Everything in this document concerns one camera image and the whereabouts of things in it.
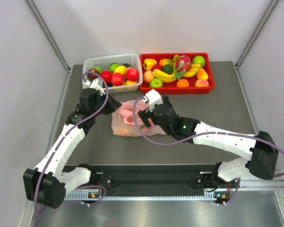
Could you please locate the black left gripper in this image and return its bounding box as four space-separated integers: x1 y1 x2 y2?
91 90 122 117

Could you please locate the pink plastic bag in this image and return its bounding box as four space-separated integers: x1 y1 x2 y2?
111 100 165 137

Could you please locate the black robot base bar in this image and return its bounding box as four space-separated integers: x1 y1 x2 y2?
61 164 242 206

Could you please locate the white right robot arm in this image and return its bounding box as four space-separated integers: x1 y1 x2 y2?
134 90 279 187

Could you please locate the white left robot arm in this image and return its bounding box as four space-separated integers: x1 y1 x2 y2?
23 88 122 209

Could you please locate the orange fruit in tray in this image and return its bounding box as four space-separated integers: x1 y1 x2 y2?
176 79 190 87

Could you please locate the pink dragon fruit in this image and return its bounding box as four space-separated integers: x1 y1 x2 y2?
172 54 192 79

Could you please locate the dark red apple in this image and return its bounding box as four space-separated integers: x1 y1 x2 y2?
87 68 98 81

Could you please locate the red plastic tray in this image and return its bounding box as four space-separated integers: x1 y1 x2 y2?
140 52 215 94

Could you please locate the red apple left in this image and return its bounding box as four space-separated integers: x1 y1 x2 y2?
100 70 113 84

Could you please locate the green apple in tray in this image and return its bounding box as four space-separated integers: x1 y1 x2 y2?
149 78 163 88

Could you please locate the red apple front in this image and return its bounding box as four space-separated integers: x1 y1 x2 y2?
111 73 125 87

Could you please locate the yellow banana bunch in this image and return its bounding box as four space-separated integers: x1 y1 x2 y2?
152 64 201 83

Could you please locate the green apple in basket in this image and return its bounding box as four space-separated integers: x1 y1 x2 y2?
108 63 120 73

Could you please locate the peach left in tray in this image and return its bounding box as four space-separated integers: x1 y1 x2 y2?
143 70 155 84

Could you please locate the peach in tray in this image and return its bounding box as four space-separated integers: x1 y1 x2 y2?
195 79 209 87
143 70 155 84

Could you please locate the yellow lemon front right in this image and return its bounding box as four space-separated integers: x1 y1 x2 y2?
125 80 138 86

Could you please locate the yellow lemon in basket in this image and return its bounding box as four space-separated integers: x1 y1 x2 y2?
113 65 127 75

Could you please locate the dark green lime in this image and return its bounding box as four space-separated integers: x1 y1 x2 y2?
162 64 174 75

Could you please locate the peach right in tray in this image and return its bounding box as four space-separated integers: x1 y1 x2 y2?
195 79 209 87

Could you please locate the red strawberry in tray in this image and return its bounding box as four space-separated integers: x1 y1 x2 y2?
151 64 162 71

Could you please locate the red apple right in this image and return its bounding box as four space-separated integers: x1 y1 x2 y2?
125 67 139 81

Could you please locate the yellow orange mango back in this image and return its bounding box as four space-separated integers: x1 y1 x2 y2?
159 58 173 67

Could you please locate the yellow bell pepper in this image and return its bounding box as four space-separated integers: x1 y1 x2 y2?
143 58 158 70

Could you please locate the orange yellow mango right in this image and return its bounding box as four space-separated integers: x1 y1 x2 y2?
196 68 209 80

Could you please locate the white perforated plastic basket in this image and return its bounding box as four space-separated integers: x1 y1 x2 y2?
82 53 143 94

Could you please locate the large green apple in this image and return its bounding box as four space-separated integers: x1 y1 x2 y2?
192 55 206 68

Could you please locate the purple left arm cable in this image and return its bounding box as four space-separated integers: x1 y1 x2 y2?
34 71 109 215

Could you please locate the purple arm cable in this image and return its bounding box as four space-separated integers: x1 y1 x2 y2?
132 97 284 178
34 71 109 215

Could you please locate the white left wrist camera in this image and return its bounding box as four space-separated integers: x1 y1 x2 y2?
83 79 105 96

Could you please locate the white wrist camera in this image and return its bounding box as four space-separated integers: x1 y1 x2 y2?
83 79 105 96
142 89 163 112

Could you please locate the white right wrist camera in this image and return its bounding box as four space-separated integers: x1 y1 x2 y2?
142 89 163 112

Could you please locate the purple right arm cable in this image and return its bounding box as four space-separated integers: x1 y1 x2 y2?
132 97 284 178

